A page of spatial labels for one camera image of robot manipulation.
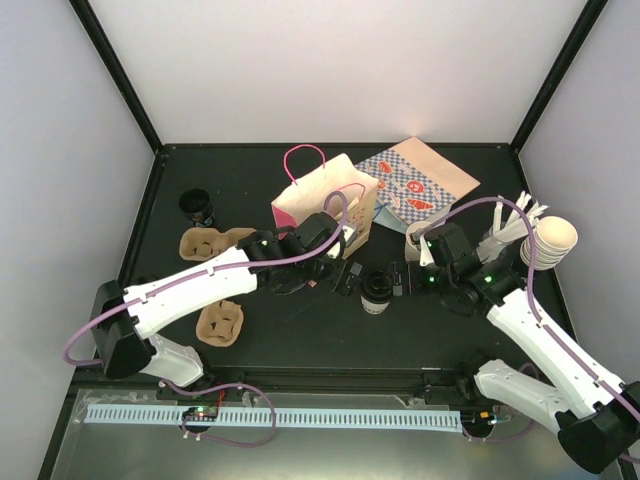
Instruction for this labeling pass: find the black open coffee cup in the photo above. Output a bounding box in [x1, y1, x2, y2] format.
[178, 188, 215, 228]

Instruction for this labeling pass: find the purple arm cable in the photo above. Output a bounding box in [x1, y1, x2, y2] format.
[410, 197, 640, 421]
[62, 192, 351, 366]

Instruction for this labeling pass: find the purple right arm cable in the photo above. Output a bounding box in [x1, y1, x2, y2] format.
[410, 197, 640, 421]

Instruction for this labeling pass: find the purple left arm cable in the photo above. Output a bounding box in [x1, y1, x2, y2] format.
[62, 192, 351, 366]

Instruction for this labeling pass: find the blue checkered bakery paper bag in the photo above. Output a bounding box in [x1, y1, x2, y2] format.
[356, 137, 480, 232]

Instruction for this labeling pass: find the cream pink Cakes paper bag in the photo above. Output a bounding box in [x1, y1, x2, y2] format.
[271, 154, 378, 258]

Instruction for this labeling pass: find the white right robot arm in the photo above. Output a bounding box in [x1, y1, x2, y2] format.
[388, 224, 639, 474]

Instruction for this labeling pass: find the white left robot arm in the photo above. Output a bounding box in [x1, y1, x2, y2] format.
[91, 212, 357, 399]

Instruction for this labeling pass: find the tall white paper cup stack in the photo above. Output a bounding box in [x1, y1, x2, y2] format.
[528, 216, 578, 271]

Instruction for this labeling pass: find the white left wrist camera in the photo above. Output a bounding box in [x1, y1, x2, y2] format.
[338, 224, 358, 249]

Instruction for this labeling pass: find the single white paper cup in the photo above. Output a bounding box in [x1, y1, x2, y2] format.
[361, 293, 393, 315]

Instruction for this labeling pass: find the white slotted cable rail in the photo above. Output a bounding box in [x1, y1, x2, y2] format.
[84, 404, 463, 433]

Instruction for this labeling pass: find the black plastic cup lid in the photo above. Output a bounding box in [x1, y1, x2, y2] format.
[361, 269, 393, 303]

